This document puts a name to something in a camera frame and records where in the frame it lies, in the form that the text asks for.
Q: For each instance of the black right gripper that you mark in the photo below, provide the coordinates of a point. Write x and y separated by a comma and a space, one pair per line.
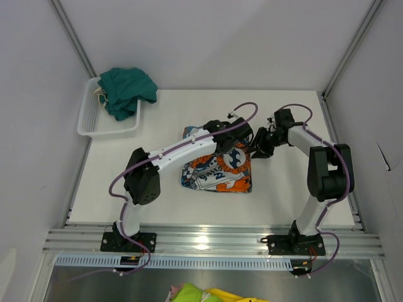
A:
264, 151

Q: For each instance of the colourful patterned shorts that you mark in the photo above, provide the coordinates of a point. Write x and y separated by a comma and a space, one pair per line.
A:
228, 173

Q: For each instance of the green shorts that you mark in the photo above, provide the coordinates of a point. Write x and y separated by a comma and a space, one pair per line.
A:
120, 89

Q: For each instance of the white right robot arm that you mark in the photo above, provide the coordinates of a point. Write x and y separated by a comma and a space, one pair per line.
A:
330, 175

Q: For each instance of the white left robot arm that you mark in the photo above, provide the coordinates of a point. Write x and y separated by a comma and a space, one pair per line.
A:
140, 183

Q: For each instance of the yellow cloth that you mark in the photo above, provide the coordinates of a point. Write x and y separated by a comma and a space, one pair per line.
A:
227, 296

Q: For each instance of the lime green cloth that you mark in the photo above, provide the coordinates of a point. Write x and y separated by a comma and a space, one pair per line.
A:
187, 292

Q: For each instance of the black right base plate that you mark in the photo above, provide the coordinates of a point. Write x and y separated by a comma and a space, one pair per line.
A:
301, 245

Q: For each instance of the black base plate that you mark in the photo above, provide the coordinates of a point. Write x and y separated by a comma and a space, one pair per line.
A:
112, 242
301, 245

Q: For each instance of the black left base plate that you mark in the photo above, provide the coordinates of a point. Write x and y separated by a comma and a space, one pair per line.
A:
112, 242

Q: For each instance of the aluminium frame post right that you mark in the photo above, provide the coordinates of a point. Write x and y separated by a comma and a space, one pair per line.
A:
357, 39

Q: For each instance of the aluminium frame post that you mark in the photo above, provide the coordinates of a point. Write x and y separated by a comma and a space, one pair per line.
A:
357, 39
72, 36

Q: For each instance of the aluminium mounting rail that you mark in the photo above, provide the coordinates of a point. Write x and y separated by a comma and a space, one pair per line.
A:
212, 241

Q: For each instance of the white slotted cable duct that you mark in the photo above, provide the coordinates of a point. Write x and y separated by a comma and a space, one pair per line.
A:
168, 262

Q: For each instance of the aluminium frame post left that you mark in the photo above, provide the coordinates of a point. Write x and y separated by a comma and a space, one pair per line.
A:
72, 36

